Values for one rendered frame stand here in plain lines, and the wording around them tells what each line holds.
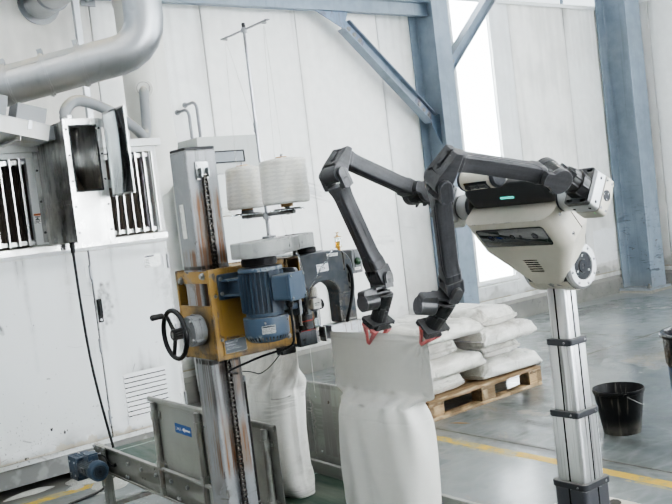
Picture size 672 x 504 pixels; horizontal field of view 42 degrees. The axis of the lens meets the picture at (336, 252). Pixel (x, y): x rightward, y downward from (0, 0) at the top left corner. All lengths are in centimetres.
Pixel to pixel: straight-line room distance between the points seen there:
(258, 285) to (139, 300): 304
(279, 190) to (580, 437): 135
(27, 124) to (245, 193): 236
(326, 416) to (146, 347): 226
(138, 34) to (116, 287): 160
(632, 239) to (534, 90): 240
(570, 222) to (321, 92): 571
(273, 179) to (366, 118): 581
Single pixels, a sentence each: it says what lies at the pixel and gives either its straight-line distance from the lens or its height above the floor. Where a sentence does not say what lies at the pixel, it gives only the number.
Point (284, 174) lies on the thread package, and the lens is 293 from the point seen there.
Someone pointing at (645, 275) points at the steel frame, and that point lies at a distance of 1161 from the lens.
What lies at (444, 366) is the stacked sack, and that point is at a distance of 596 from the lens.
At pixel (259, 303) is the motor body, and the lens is 287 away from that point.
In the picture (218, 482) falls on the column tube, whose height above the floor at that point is 59.
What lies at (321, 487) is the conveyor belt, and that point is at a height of 38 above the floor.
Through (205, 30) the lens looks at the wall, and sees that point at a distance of 786.
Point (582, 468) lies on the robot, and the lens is 324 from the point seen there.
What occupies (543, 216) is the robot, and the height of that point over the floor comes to 139.
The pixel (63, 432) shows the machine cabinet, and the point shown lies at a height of 31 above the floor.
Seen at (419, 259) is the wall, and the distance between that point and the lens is 902.
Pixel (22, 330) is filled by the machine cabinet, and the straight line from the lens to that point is 559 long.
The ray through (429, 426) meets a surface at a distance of 297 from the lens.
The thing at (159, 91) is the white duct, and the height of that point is 245.
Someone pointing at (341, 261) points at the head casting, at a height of 129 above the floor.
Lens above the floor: 150
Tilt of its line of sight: 3 degrees down
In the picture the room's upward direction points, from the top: 7 degrees counter-clockwise
